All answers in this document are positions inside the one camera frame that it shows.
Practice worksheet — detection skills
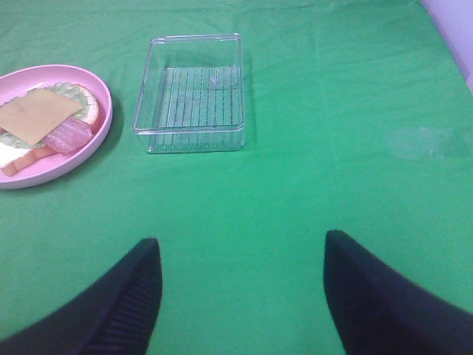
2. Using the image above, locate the toast bread slice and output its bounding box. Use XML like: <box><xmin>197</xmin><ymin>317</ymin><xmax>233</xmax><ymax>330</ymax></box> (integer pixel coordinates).
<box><xmin>0</xmin><ymin>84</ymin><xmax>101</xmax><ymax>178</ymax></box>

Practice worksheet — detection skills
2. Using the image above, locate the bacon strip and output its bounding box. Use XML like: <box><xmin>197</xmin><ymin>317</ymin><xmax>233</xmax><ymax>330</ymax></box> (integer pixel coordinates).
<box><xmin>42</xmin><ymin>118</ymin><xmax>93</xmax><ymax>154</ymax></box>

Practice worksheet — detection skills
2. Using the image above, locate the green lettuce leaf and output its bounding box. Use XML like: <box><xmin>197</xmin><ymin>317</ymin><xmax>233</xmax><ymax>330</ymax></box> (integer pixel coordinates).
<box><xmin>0</xmin><ymin>81</ymin><xmax>98</xmax><ymax>150</ymax></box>

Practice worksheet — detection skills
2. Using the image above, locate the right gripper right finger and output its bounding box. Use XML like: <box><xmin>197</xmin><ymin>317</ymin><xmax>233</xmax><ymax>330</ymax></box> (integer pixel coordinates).
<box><xmin>323</xmin><ymin>230</ymin><xmax>472</xmax><ymax>354</ymax></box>

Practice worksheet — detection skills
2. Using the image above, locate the right clear plastic container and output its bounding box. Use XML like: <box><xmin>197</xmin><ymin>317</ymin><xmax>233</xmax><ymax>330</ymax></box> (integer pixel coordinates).
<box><xmin>132</xmin><ymin>33</ymin><xmax>245</xmax><ymax>155</ymax></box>

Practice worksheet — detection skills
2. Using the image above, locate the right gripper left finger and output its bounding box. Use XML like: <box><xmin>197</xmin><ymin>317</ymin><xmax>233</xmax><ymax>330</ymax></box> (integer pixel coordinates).
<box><xmin>1</xmin><ymin>238</ymin><xmax>163</xmax><ymax>354</ymax></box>

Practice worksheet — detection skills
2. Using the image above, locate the pink round plate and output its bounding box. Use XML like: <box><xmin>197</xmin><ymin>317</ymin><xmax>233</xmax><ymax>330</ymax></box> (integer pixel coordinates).
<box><xmin>1</xmin><ymin>64</ymin><xmax>113</xmax><ymax>189</ymax></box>

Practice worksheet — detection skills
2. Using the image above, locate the green tablecloth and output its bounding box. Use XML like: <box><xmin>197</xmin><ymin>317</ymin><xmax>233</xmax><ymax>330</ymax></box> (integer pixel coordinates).
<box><xmin>1</xmin><ymin>1</ymin><xmax>472</xmax><ymax>354</ymax></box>

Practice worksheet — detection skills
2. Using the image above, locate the yellow cheese slice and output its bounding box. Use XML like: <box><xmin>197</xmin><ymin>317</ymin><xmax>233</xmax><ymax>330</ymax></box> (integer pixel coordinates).
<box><xmin>1</xmin><ymin>89</ymin><xmax>83</xmax><ymax>145</ymax></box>

